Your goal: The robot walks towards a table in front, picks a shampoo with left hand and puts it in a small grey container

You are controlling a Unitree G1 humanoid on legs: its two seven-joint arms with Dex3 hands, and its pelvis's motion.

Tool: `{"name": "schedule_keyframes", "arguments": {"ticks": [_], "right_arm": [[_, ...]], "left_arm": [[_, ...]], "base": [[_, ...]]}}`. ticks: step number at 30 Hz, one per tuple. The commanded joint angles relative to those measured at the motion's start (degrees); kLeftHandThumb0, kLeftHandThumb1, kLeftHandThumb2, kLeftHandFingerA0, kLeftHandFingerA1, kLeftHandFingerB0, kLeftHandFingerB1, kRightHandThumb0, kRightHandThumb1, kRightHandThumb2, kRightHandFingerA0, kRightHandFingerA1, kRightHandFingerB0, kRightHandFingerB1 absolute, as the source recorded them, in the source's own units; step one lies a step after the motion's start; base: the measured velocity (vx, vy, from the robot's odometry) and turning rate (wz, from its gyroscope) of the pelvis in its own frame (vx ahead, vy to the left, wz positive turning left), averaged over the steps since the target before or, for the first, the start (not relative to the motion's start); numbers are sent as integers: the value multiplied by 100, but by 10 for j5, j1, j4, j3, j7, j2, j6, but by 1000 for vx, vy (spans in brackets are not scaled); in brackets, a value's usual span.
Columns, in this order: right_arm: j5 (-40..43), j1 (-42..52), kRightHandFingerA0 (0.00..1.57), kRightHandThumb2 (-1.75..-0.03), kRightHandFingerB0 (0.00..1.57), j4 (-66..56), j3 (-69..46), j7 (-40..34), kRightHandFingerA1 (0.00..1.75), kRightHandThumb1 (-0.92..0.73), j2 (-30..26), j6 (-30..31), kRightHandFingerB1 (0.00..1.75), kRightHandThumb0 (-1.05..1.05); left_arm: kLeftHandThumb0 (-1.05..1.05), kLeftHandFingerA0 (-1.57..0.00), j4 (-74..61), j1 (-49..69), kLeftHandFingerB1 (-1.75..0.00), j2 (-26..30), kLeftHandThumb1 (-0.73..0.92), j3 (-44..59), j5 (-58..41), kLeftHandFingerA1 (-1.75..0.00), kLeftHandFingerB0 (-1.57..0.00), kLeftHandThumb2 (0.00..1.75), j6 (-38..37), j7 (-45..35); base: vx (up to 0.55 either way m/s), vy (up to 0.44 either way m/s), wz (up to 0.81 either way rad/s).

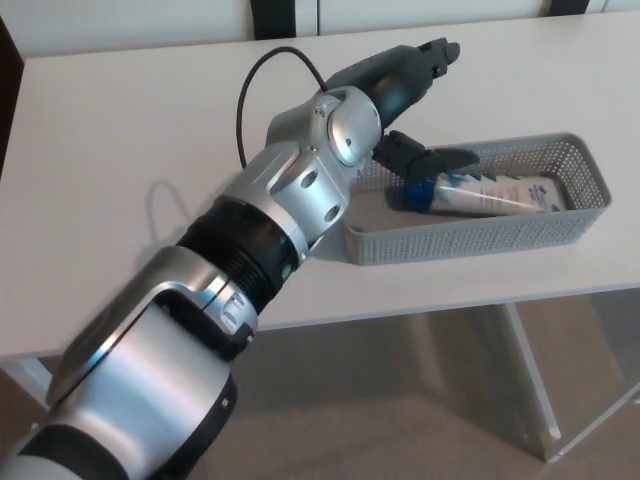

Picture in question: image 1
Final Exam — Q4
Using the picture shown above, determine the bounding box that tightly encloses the white shampoo bottle blue cap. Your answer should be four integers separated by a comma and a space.
387, 172, 571, 218

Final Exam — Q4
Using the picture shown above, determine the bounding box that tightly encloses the black chair back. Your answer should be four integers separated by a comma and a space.
252, 0, 298, 41

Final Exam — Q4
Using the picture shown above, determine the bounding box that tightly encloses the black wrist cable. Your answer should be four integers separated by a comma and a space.
236, 46, 328, 169

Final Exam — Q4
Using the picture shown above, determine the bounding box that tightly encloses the white table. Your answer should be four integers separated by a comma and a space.
0, 3, 640, 454

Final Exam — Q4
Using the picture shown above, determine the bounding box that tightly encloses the small grey perforated container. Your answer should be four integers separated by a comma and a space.
343, 131, 613, 267

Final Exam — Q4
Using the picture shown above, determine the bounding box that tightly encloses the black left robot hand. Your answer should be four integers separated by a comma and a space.
325, 37, 480, 180

